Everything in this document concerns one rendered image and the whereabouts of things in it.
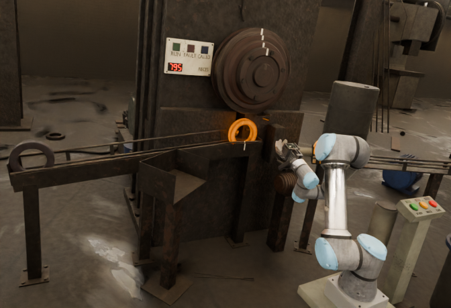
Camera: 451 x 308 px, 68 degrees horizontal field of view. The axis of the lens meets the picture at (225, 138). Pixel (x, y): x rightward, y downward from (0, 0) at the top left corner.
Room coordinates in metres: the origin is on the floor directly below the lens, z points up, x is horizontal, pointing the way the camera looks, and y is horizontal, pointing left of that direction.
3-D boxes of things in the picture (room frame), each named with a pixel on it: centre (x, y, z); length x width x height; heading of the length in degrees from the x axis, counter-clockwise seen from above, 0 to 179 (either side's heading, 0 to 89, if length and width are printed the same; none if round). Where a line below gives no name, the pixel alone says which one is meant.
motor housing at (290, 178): (1.93, -0.46, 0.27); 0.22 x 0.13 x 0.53; 117
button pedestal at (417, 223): (1.56, -1.04, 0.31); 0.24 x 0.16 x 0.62; 117
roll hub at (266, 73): (1.82, -0.15, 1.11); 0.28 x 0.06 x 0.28; 117
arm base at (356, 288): (1.16, -0.62, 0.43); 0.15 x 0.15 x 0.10
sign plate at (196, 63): (1.84, 0.25, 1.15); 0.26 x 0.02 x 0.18; 117
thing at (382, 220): (1.69, -0.93, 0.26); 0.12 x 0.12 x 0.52
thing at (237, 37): (1.90, -0.10, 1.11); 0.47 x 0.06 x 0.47; 117
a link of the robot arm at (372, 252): (1.15, -0.62, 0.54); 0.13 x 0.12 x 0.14; 100
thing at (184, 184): (1.42, 0.21, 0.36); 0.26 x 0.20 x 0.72; 152
